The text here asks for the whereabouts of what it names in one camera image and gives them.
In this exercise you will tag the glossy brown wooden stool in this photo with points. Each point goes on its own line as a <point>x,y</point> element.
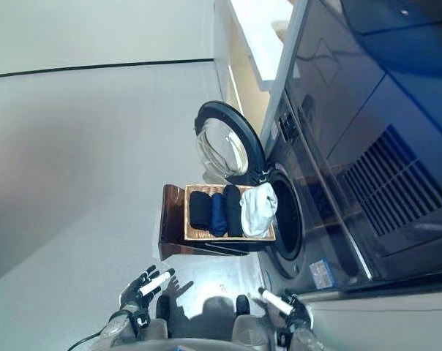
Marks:
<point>171,219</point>

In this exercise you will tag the black garment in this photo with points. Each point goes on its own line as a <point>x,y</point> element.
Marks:
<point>233,212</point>
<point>200,210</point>

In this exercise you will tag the blue garment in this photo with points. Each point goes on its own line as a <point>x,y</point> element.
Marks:
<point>218,215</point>

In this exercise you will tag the rectangular wicker laundry basket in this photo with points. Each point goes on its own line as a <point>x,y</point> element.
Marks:
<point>199,234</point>

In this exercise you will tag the grey robot torso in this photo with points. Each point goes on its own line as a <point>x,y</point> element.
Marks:
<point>221,345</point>

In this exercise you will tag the colourful instruction sticker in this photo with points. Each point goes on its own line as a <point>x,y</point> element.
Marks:
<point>321,274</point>

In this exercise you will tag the black folded garment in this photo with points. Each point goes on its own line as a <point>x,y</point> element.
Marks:
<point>200,210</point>

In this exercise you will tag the left silver robot leg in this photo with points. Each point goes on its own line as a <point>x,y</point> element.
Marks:
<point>161,321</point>

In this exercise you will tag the right silver robot leg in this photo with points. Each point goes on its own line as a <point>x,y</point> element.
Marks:
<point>246,325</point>

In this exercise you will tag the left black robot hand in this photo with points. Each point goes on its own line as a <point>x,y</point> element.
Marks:
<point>133,294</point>

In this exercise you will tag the round glass washing machine door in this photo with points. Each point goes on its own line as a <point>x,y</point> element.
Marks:
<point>243,124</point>

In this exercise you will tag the white counter cabinet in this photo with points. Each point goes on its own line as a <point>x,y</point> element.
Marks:
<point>243,44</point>

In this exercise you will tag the dark grey stacked dryer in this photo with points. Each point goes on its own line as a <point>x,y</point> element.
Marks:
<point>371,91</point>

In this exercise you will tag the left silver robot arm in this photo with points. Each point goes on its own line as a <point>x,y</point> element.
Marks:
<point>115,329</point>

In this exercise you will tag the white garment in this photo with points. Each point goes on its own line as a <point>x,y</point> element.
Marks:
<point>257,212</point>

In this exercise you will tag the blue white energy label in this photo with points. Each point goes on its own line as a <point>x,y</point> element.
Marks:
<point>274,131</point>

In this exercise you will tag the silver robot leg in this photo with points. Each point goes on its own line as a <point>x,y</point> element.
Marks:
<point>246,325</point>
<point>161,321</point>

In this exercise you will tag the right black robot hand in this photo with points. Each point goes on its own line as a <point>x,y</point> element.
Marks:
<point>298,316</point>

